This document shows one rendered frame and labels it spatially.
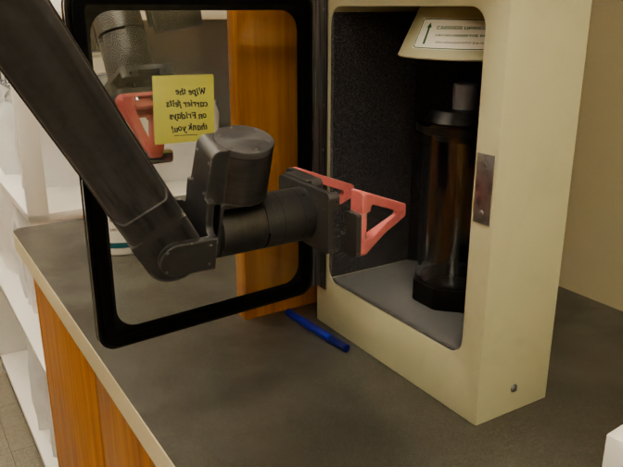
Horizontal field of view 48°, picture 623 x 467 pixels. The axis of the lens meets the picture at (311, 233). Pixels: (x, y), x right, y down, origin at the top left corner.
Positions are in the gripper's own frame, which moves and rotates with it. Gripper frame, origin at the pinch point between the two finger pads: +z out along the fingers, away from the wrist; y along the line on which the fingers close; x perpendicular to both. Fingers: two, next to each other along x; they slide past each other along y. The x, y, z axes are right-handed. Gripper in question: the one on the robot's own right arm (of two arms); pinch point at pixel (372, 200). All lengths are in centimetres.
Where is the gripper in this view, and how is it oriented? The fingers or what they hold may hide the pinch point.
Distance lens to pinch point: 78.8
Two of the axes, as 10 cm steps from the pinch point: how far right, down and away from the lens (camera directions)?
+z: 8.5, -1.7, 5.0
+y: -5.3, -2.7, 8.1
